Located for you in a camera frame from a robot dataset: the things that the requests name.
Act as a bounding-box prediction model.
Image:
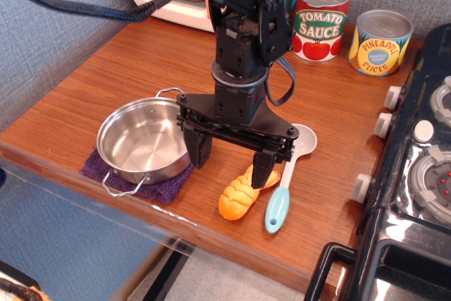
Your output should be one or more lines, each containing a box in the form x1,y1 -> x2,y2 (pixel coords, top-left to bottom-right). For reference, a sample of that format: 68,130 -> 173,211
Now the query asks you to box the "orange object bottom left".
1,278 -> 49,301

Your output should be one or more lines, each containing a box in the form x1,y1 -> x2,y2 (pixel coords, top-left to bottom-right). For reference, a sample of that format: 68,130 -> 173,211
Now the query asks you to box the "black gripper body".
176,69 -> 299,163

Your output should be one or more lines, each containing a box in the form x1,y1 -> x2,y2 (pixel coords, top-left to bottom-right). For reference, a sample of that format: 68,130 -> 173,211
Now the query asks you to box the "small steel pot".
97,87 -> 190,197

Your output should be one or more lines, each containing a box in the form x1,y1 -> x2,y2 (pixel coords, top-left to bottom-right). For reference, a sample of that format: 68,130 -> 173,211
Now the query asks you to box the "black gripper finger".
252,151 -> 274,189
183,126 -> 212,168

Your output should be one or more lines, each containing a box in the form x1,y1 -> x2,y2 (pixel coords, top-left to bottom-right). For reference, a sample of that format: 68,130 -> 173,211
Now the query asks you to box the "violet cloth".
80,148 -> 194,204

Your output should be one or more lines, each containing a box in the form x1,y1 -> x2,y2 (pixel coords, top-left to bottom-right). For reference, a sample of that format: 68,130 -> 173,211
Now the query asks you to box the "black toy stove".
305,24 -> 450,300

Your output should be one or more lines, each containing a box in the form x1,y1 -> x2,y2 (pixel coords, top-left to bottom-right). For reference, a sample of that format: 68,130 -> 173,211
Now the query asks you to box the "orange plush shrimp toy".
218,165 -> 281,221

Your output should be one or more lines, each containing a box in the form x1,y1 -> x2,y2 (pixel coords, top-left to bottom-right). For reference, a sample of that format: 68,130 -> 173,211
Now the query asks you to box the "tomato sauce can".
292,0 -> 351,62

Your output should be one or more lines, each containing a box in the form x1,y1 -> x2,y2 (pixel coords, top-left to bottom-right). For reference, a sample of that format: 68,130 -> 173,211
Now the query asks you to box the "pineapple slices can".
348,9 -> 414,76

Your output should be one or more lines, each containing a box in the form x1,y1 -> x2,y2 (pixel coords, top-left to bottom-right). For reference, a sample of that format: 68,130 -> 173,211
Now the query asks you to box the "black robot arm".
176,0 -> 299,188

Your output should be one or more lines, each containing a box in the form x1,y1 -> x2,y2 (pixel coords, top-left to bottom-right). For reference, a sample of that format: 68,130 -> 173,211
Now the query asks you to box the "grey spoon blue handle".
265,124 -> 317,234

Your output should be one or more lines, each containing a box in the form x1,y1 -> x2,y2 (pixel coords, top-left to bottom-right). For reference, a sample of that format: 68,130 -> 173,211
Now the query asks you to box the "toy microwave oven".
133,0 -> 296,32

